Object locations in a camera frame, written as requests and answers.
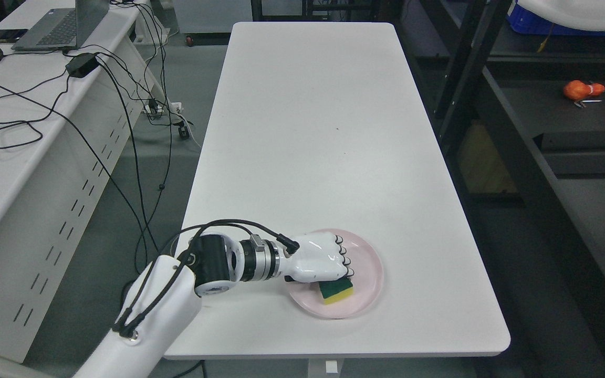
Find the white side desk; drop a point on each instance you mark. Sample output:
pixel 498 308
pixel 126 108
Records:
pixel 60 139

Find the black metal shelf rack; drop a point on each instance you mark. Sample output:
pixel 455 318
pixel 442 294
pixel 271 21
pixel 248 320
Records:
pixel 529 165

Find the white table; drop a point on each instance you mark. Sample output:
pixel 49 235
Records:
pixel 320 125

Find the blue plastic crate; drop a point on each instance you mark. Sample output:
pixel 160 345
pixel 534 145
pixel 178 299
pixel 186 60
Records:
pixel 525 22

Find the white power strip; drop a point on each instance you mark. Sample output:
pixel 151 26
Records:
pixel 155 109

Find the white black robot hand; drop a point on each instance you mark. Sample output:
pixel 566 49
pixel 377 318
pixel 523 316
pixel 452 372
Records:
pixel 320 256

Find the green yellow sponge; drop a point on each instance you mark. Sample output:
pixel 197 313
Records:
pixel 335 291

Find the pink round plate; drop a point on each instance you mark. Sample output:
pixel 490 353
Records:
pixel 367 281

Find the orange toy object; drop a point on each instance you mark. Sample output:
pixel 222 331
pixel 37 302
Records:
pixel 576 90

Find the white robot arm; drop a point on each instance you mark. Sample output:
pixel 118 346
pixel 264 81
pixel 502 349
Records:
pixel 164 304

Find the black power adapter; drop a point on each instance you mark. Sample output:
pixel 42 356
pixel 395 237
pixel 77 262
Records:
pixel 81 65

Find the grey laptop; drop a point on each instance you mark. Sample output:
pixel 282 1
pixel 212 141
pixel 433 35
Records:
pixel 64 28

